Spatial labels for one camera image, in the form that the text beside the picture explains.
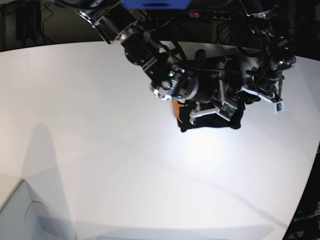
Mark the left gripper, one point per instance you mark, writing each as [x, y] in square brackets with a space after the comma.
[264, 85]

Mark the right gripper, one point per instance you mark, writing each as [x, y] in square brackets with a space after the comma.
[203, 91]

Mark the black printed t-shirt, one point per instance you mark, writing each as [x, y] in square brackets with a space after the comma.
[234, 93]

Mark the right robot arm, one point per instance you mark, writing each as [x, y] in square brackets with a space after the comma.
[172, 76]

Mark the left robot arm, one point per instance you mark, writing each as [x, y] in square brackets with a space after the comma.
[275, 55]

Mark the black power strip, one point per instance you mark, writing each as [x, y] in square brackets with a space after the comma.
[206, 16]

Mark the blue plastic box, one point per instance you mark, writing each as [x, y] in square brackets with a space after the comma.
[156, 4]

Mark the white bin at table corner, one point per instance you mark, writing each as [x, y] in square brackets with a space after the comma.
[24, 218]

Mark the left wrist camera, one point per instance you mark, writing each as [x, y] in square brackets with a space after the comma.
[277, 106]

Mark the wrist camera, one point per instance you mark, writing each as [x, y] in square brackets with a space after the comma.
[227, 110]
[277, 106]

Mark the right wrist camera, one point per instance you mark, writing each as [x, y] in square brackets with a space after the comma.
[227, 110]

